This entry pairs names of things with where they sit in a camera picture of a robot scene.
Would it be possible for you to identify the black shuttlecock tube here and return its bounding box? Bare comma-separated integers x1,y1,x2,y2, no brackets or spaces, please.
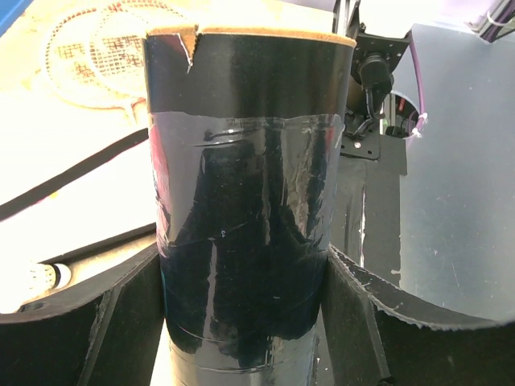
143,25,356,385

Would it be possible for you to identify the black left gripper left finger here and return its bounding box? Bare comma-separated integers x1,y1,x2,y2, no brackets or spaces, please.
1,245,164,386

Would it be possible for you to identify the white shuttlecock lone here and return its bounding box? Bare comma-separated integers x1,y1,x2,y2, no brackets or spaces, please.
28,263,72,292

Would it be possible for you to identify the black bag strap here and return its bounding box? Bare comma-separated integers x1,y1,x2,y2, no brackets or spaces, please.
0,127,150,222

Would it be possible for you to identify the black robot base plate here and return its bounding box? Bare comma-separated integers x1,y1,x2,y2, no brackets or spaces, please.
331,1,410,285

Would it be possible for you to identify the pink badminton racket upper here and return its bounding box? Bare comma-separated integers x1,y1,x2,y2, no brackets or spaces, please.
41,6,138,116

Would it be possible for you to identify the pink racket bag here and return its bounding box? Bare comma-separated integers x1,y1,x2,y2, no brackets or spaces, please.
1,129,155,265

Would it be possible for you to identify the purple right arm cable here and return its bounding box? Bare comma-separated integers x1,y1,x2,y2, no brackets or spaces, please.
404,23,515,140

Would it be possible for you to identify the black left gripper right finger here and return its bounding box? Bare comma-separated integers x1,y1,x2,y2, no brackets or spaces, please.
322,247,514,385

